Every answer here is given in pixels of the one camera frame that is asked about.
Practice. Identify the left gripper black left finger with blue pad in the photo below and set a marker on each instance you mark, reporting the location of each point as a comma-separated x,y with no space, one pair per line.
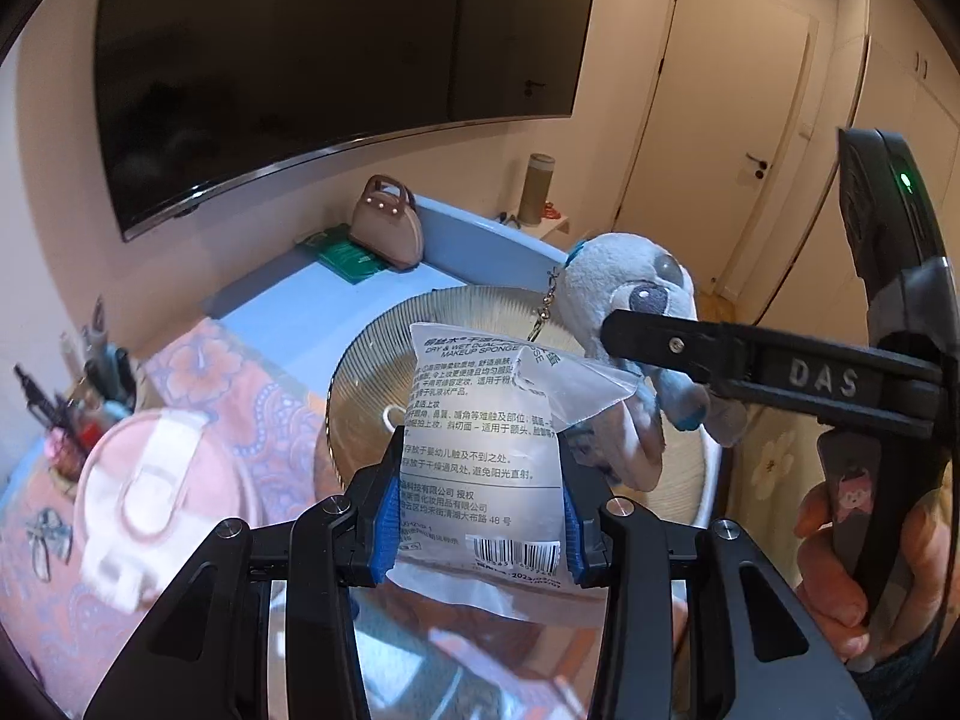
201,651

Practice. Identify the makeup sponge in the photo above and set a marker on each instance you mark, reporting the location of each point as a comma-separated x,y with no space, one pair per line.
482,515

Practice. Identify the blue plaid hair bow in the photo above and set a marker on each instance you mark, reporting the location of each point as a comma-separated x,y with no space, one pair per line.
49,537

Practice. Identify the blue plush toy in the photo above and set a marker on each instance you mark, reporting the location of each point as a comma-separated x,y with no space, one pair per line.
614,294

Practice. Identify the person's right hand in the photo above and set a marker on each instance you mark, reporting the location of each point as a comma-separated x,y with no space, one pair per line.
883,529

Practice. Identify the pink lidded container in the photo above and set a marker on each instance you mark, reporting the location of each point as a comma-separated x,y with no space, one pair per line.
152,490

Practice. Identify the green flat box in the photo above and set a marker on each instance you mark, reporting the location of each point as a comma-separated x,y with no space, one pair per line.
334,249

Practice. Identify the pink floral towel mat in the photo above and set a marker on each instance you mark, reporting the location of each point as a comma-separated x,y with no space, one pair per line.
231,437

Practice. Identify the wooden pen holder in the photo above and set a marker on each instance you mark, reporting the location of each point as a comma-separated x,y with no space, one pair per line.
107,386

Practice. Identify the small brown handbag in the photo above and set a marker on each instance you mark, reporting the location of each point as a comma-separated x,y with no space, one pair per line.
385,222

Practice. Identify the white door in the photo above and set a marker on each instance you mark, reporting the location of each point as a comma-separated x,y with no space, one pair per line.
727,81

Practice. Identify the brown thermos bottle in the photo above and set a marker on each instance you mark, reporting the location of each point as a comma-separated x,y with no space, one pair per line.
535,189

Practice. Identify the wall mounted television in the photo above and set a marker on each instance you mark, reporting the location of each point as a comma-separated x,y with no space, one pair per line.
194,97

